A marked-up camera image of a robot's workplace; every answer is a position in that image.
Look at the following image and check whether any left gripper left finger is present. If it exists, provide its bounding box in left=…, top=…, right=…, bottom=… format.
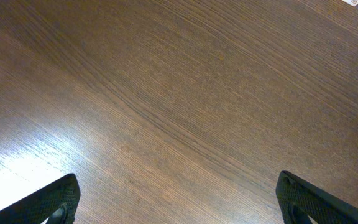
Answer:
left=0, top=173, right=81, bottom=224

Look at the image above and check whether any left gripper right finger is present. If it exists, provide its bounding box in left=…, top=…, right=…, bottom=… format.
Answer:
left=275, top=170, right=358, bottom=224

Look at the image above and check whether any far left wooden block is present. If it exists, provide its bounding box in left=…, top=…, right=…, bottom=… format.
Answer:
left=342, top=0, right=358, bottom=6

